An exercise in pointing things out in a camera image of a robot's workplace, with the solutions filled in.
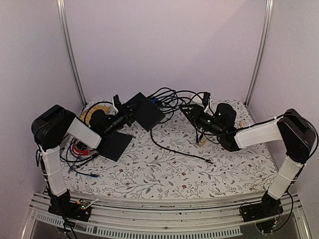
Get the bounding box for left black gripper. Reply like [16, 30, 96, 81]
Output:
[104, 100, 143, 137]

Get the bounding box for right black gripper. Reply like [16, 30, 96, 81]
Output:
[179, 104, 224, 138]

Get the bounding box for black TP-Link network switch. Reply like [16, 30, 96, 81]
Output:
[126, 92, 164, 132]

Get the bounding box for black ethernet cable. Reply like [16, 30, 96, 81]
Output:
[147, 87, 215, 164]

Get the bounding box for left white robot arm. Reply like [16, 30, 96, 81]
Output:
[31, 102, 140, 222]

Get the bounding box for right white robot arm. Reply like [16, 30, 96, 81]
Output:
[179, 103, 319, 222]

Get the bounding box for white bowl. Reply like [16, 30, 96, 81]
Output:
[190, 93, 203, 104]

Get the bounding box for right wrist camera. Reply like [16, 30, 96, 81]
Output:
[202, 92, 210, 113]

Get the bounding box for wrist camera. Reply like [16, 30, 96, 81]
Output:
[202, 92, 210, 113]
[112, 95, 122, 113]

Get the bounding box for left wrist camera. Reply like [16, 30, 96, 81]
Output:
[112, 95, 122, 113]

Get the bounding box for red ethernet cables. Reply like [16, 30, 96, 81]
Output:
[71, 141, 97, 156]

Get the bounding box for aluminium front rail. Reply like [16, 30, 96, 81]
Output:
[21, 193, 312, 239]

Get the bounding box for left aluminium frame post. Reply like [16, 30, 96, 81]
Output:
[56, 0, 87, 106]

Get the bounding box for aluminium frame post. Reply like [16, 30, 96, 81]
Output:
[244, 0, 274, 107]
[56, 0, 87, 106]

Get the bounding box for right aluminium frame post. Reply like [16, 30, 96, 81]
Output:
[244, 0, 274, 107]

